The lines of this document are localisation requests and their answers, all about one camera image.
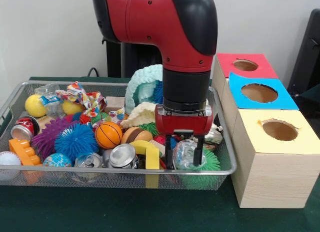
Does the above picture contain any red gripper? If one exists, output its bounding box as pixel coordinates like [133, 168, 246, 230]
[154, 104, 214, 171]

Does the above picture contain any clear crinkled plastic toy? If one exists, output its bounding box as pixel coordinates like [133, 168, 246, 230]
[173, 138, 207, 171]

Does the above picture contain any blue spiky ball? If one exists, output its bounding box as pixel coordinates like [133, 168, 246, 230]
[152, 82, 165, 105]

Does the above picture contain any mint green waffle cloth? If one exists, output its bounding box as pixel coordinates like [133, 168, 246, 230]
[124, 64, 165, 113]

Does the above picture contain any blue fuzzy ball with eyes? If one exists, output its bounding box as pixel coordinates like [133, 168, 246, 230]
[54, 123, 100, 163]

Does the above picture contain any colourful patterned cloth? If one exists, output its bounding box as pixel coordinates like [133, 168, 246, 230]
[40, 82, 108, 119]

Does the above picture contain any purple spiky ball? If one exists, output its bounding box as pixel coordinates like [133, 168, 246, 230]
[32, 117, 73, 161]

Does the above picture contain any wooden box with three holes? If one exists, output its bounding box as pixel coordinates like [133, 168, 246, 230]
[211, 53, 320, 209]

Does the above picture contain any green spiky ball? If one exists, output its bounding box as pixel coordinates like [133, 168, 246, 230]
[181, 148, 222, 189]

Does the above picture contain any yellow plastic block toy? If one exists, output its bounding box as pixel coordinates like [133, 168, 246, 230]
[130, 140, 161, 170]

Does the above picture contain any silver metal can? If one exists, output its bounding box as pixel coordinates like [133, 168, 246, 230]
[109, 144, 138, 169]

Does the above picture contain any small orange basketball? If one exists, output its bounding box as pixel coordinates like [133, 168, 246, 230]
[95, 121, 124, 149]

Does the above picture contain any wooden cube block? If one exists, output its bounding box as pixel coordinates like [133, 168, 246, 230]
[104, 96, 126, 112]

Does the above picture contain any dark green table cloth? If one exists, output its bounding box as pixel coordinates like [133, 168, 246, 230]
[0, 76, 320, 232]

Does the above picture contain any yellow ball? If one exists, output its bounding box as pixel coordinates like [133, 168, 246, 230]
[24, 94, 47, 118]
[62, 100, 85, 116]

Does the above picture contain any globe print ball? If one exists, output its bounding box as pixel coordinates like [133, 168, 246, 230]
[43, 153, 72, 167]

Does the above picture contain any black chair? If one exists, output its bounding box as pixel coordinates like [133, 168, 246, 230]
[287, 9, 320, 124]

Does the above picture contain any orange plastic block toy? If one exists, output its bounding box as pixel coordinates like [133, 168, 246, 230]
[9, 138, 42, 167]

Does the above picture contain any red soda can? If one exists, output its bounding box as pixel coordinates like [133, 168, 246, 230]
[10, 116, 40, 143]

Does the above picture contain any white baseball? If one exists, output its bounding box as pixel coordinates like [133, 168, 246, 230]
[0, 151, 22, 181]

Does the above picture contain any shallow wire mesh bin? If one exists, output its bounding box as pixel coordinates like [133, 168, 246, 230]
[0, 81, 237, 190]

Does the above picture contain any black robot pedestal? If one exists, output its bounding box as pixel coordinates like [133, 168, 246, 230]
[102, 37, 164, 78]

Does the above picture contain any black cable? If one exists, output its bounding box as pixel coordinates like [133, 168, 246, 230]
[87, 67, 101, 78]

